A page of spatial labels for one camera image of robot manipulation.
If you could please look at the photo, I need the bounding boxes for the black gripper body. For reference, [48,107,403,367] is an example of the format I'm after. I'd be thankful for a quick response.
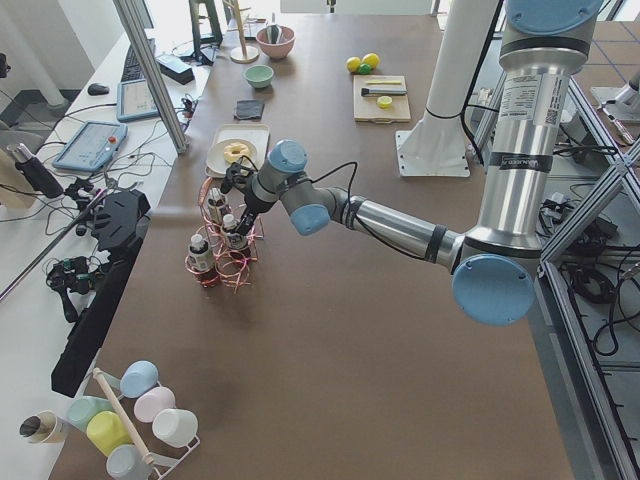
[241,196,265,223]

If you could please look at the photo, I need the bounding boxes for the tea bottle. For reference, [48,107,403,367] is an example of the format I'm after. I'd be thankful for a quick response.
[222,213,248,251]
[187,233,219,287]
[206,187,231,226]

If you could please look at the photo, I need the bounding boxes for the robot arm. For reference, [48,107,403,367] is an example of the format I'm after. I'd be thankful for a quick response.
[224,1,601,325]

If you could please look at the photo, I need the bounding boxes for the cream rabbit tray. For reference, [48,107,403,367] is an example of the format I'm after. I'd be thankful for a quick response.
[205,124,270,178]

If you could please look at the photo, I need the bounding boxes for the yellow glazed donut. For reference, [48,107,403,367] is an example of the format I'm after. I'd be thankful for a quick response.
[223,142,250,164]

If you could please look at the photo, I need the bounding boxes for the cream round plate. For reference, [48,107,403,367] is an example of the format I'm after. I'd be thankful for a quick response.
[205,139,262,177]

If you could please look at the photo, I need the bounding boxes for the dark grey folded cloth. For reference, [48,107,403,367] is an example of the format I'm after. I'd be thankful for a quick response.
[234,99,265,120]

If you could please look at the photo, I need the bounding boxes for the green bowl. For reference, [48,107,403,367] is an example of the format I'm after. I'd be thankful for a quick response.
[244,65,274,89]

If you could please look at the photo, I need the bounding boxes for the wooden cutting board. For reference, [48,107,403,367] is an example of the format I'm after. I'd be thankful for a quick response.
[353,75,411,123]

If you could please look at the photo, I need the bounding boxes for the far teach pendant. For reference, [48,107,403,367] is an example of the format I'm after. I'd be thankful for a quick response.
[116,79,159,123]

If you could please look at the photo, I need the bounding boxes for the teach pendant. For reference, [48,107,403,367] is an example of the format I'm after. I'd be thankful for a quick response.
[116,79,159,123]
[52,121,128,173]

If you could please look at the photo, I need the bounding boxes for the steel muddler black tip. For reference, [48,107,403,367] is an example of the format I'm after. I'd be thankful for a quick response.
[360,87,407,97]

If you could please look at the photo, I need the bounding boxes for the half lemon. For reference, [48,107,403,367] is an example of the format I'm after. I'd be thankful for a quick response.
[376,95,393,109]

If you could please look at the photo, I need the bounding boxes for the near teach pendant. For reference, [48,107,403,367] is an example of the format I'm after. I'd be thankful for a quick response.
[52,121,128,173]

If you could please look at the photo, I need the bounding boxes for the yellow plastic knife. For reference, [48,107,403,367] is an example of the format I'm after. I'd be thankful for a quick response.
[365,78,402,85]

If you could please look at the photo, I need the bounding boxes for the pink bowl with ice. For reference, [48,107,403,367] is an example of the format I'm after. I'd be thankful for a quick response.
[256,26,295,60]

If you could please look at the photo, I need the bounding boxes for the lemon near board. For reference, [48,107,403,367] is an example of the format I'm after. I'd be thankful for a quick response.
[346,57,361,73]

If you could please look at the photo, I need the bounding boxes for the metal ice scoop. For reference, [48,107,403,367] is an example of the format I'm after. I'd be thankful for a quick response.
[265,13,282,45]

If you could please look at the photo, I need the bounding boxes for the green lime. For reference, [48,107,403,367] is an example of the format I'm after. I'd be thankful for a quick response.
[358,63,372,75]

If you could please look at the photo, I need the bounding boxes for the black keyboard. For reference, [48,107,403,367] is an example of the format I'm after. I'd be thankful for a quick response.
[120,46,145,82]

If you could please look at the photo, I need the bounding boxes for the far yellow lemon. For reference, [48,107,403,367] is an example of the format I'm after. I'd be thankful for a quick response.
[362,53,380,69]

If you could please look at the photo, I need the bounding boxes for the black computer mouse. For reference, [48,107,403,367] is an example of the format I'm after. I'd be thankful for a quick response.
[87,83,110,96]

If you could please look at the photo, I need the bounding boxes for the pink cup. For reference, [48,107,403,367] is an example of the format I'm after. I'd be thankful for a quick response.
[134,386,176,423]

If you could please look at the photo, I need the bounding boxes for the white cup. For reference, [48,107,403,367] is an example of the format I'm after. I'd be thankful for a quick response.
[152,408,198,448]

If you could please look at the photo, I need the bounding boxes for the black thermos bottle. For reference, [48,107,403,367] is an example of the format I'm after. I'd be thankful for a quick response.
[7,143,64,199]

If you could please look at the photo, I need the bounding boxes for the yellow cup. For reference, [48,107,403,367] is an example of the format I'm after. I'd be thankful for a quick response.
[86,411,133,457]

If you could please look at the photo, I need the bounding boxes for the mint green cup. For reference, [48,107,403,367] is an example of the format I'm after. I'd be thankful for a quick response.
[66,396,113,433]

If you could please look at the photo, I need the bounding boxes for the grey blue cup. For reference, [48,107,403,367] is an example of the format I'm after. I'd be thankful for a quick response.
[106,444,153,480]

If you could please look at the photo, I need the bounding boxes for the paper cup with metal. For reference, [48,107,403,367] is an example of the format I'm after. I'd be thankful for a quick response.
[19,411,68,444]

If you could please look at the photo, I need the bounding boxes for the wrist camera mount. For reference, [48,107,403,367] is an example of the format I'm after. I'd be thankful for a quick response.
[220,155,258,194]

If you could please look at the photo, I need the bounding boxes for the copper wire bottle rack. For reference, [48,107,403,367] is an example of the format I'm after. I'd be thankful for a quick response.
[184,177,264,292]

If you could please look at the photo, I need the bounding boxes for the black angled bracket device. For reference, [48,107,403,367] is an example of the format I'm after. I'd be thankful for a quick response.
[47,189,150,398]

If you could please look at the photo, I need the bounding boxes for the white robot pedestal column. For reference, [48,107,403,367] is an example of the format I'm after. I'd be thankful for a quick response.
[396,0,502,177]

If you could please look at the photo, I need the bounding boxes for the wooden rack handle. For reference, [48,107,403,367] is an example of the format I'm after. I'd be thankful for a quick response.
[92,368,154,465]

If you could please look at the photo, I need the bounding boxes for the aluminium frame post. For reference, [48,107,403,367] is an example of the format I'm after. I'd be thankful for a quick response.
[113,0,188,154]

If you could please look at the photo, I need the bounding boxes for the white wire cup rack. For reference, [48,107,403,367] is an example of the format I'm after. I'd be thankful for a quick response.
[104,373,200,479]

